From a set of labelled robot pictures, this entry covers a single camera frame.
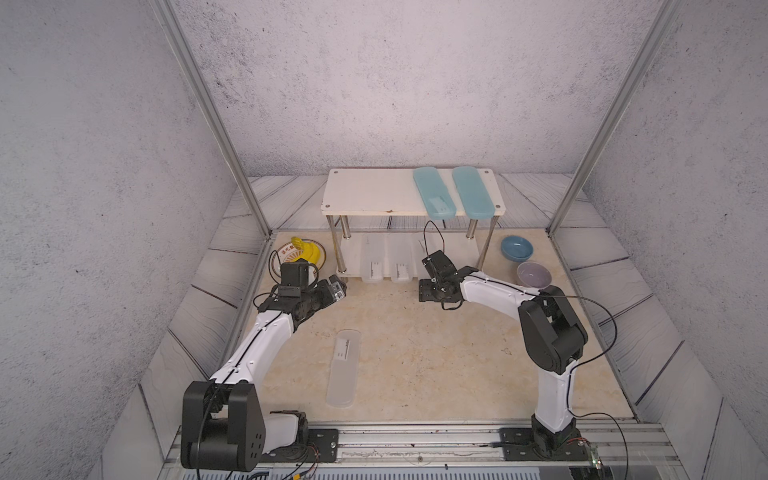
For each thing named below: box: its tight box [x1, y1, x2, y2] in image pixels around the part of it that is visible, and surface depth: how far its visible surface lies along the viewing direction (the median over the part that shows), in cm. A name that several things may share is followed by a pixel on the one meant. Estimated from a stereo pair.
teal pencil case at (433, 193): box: [413, 167, 457, 220], surface depth 86 cm
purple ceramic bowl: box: [517, 262, 552, 290], surface depth 104 cm
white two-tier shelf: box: [321, 168, 506, 281], surface depth 101 cm
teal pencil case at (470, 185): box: [452, 166, 495, 220], surface depth 86 cm
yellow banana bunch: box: [291, 236, 321, 265], surface depth 113 cm
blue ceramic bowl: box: [501, 235, 534, 262], surface depth 113 cm
